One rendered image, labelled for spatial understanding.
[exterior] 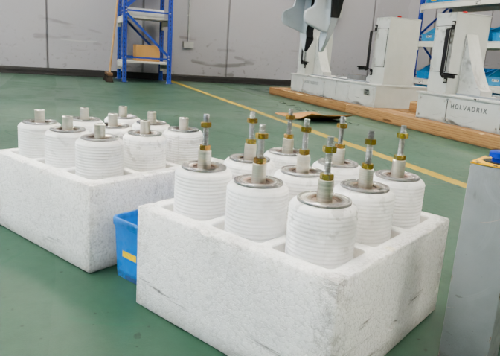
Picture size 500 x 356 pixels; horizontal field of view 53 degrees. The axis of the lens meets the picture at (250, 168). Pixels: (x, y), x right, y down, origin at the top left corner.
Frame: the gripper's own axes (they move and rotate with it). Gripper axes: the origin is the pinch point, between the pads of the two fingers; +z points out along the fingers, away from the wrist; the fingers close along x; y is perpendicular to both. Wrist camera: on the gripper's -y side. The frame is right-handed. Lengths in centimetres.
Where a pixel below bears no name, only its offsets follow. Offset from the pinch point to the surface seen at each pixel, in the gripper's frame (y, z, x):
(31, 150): 35, 27, -56
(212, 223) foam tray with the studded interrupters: 17.4, 28.5, -0.2
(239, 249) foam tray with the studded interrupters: 18.1, 29.2, 9.3
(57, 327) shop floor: 39, 46, -10
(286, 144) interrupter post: -6.1, 19.4, -14.2
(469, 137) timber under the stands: -220, 43, -117
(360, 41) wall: -529, -28, -537
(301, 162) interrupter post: 1.5, 19.5, 0.7
